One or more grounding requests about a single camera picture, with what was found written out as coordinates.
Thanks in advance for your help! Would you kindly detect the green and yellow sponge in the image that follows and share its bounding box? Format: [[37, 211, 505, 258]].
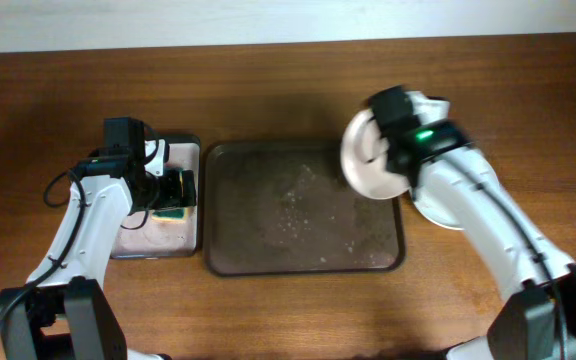
[[150, 169, 192, 220]]

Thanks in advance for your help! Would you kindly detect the white plate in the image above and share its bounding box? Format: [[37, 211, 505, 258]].
[[409, 189, 463, 231], [340, 109, 410, 200]]

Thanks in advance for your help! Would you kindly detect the white plate front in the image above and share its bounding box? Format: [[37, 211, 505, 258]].
[[409, 189, 463, 231]]

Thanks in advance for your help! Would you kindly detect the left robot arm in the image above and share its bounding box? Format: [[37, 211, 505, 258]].
[[0, 117, 201, 359]]

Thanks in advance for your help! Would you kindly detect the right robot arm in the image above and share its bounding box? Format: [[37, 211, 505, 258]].
[[368, 86, 576, 359]]

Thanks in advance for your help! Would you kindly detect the small black water tray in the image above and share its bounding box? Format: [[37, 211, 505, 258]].
[[111, 134, 201, 259]]

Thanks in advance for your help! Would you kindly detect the large brown serving tray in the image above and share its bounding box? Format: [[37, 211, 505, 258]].
[[202, 140, 406, 277]]

